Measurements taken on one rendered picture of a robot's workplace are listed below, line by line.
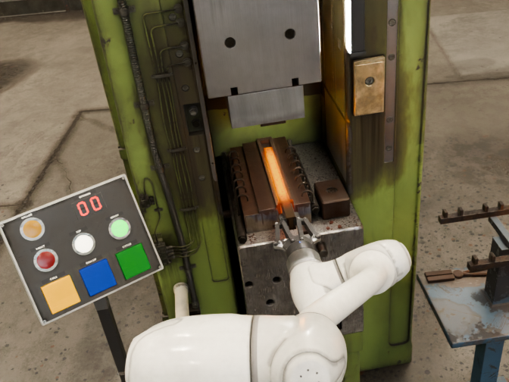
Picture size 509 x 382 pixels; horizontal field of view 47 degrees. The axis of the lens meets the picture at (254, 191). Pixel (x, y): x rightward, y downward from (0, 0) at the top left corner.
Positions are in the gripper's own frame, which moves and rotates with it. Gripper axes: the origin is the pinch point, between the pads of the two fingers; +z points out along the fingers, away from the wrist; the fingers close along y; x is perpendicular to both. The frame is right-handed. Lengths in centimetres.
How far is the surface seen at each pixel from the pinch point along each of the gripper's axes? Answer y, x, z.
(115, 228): -47.0, 9.9, -6.8
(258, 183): -5.9, -0.6, 20.0
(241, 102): -9.1, 34.6, 5.1
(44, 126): -149, -99, 306
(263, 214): -6.8, -2.3, 5.1
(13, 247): -71, 15, -14
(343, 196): 18.0, -1.6, 6.7
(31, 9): -219, -93, 651
